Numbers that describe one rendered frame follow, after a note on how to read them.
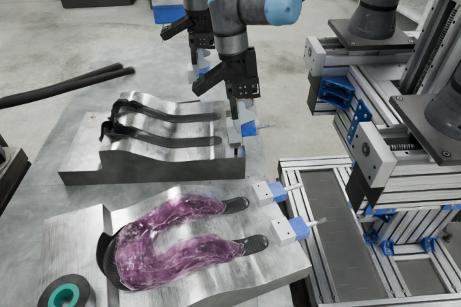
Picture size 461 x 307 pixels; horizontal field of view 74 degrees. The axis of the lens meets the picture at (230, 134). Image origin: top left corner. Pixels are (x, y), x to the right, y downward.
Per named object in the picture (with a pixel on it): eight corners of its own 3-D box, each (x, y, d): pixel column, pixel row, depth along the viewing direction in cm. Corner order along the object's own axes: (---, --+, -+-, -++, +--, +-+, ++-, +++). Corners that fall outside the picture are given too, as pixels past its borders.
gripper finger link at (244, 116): (258, 134, 77) (254, 99, 74) (234, 138, 77) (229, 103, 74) (257, 130, 80) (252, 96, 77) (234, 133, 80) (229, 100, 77)
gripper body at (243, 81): (261, 100, 74) (256, 52, 67) (226, 105, 74) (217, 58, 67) (257, 87, 80) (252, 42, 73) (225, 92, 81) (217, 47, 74)
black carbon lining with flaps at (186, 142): (221, 116, 96) (220, 91, 90) (222, 153, 84) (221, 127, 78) (110, 120, 95) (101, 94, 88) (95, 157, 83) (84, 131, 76)
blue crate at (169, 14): (202, 9, 405) (201, -8, 390) (204, 22, 375) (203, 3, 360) (156, 11, 399) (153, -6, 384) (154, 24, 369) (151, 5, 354)
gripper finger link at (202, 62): (211, 79, 99) (210, 50, 94) (193, 79, 98) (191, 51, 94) (211, 75, 101) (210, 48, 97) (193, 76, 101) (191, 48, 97)
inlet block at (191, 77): (226, 75, 108) (226, 62, 104) (226, 83, 104) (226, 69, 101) (188, 77, 107) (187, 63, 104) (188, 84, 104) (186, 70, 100)
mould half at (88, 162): (238, 120, 105) (239, 88, 96) (245, 179, 86) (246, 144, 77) (92, 125, 103) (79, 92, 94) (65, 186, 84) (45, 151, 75)
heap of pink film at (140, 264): (222, 195, 75) (221, 174, 69) (250, 262, 62) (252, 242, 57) (112, 227, 68) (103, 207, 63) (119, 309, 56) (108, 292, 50)
